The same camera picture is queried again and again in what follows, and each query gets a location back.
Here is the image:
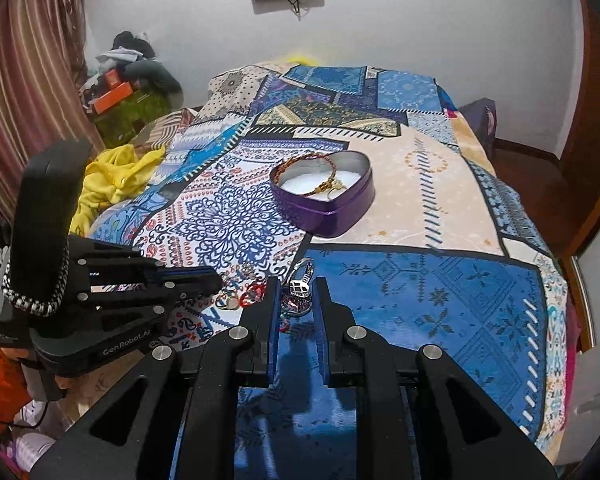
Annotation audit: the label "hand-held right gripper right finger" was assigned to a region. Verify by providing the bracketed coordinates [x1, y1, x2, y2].
[312, 276, 558, 480]

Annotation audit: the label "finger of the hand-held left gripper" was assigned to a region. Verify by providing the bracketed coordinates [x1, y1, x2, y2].
[79, 281, 224, 334]
[69, 237, 224, 285]

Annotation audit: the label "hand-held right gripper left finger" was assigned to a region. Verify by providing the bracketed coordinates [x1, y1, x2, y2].
[30, 276, 283, 480]

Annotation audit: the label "red ring bangle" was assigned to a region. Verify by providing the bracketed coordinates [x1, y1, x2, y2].
[238, 282, 267, 309]

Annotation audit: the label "silver ring jewellery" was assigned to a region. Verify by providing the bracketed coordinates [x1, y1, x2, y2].
[285, 256, 317, 317]

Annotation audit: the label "purple heart-shaped tin box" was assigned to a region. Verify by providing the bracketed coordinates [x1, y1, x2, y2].
[269, 150, 375, 239]

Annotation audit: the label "gold chain jewelry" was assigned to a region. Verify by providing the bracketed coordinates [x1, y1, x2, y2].
[314, 177, 349, 202]

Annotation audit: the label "red and gold bangle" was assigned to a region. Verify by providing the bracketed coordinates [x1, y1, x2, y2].
[272, 154, 339, 197]

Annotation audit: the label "yellow cloth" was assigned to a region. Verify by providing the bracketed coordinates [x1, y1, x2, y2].
[70, 144, 167, 237]

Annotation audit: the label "blue patchwork printed blanket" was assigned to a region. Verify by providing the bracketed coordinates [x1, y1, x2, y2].
[87, 61, 572, 480]

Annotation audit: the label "striped curtain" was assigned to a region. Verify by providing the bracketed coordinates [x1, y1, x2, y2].
[0, 0, 106, 213]

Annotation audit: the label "green box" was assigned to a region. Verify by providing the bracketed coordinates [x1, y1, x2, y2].
[95, 91, 184, 149]

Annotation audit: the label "orange box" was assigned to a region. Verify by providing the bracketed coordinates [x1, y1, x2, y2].
[92, 82, 134, 116]

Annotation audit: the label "pile of dark clothes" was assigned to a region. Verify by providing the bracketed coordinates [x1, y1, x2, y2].
[96, 31, 184, 97]

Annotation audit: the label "white shoes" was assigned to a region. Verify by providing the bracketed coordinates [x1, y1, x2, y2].
[0, 400, 57, 472]

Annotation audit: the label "yellow fabric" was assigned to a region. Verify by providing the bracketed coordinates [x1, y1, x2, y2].
[280, 50, 327, 67]

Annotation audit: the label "purple bag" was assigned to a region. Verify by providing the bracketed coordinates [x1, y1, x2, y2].
[459, 98, 499, 159]

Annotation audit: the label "white cabinet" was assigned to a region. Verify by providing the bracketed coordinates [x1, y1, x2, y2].
[554, 344, 600, 467]

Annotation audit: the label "brown wooden wardrobe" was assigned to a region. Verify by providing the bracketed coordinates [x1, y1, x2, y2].
[555, 0, 600, 353]

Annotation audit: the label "black white braided strap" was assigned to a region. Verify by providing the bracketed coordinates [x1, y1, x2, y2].
[2, 244, 72, 318]

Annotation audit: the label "black monitor cable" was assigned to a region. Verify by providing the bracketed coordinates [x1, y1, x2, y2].
[284, 0, 312, 22]

